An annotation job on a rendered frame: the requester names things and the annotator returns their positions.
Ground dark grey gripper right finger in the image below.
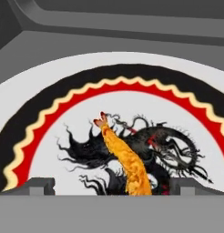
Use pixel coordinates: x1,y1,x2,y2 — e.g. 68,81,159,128
169,177,224,197

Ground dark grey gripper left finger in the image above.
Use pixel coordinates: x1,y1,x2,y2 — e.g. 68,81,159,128
2,177,56,197

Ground orange fried shrimp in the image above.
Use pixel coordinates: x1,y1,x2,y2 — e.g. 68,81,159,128
93,111,153,197

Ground white plate with dragon print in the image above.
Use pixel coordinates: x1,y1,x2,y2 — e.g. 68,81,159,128
0,51,224,197

